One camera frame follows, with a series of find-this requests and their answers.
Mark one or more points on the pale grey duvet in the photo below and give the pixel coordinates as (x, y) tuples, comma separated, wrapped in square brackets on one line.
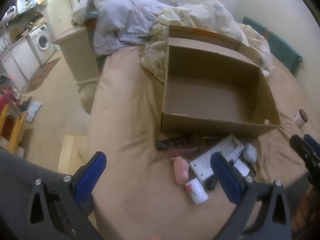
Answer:
[(112, 17)]

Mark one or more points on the white electronic device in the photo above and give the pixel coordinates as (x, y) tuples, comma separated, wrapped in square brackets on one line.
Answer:
[(207, 162)]

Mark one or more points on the wall shelf with clutter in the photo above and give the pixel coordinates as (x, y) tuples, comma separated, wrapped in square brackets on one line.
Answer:
[(27, 3)]

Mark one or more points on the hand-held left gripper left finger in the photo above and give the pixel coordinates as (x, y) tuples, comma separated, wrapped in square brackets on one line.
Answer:
[(90, 177)]

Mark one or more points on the brown floor rug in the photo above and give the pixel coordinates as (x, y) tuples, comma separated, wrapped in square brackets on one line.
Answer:
[(42, 73)]

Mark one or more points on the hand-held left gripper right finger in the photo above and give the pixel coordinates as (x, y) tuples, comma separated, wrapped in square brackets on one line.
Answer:
[(225, 177)]

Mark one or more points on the person's left hand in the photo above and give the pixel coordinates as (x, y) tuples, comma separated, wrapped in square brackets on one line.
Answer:
[(152, 237)]

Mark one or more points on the white washing machine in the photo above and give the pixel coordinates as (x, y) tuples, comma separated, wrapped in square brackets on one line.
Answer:
[(41, 41)]

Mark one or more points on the small white bottle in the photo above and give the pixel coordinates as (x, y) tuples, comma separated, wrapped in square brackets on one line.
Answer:
[(197, 190)]

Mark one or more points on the beige bedside cabinet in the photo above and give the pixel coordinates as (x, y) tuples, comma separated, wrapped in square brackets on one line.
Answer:
[(77, 55)]

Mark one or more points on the pale wooden board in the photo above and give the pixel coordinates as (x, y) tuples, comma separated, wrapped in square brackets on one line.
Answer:
[(71, 152)]

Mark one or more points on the cream crumpled blanket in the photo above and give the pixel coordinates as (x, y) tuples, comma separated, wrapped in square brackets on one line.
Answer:
[(200, 15)]

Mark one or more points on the green cushion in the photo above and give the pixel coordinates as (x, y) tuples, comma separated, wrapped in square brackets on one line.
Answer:
[(275, 47)]

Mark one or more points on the brown cardboard box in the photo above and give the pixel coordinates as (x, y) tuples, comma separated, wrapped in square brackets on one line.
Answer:
[(212, 92)]

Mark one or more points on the white bathroom scale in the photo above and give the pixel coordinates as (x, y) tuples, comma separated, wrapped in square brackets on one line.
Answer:
[(33, 111)]

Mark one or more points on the white jar with brown lid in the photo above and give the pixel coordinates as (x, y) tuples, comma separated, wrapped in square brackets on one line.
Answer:
[(300, 118)]

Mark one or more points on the white charger plug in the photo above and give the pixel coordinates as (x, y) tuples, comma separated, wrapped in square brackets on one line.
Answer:
[(241, 168)]

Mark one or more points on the black tube with red print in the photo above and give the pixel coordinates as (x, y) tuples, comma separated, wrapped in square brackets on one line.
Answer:
[(170, 143)]

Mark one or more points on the yellow wooden chair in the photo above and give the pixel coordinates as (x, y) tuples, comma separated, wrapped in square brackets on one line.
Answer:
[(12, 127)]

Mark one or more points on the person's right hand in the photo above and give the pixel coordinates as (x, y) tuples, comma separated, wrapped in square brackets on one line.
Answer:
[(303, 210)]

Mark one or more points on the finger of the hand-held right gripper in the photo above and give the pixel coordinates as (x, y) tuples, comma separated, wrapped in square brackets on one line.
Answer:
[(312, 142), (300, 147)]

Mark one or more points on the white kitchen cabinets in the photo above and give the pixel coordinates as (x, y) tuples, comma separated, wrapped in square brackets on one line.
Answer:
[(20, 57)]

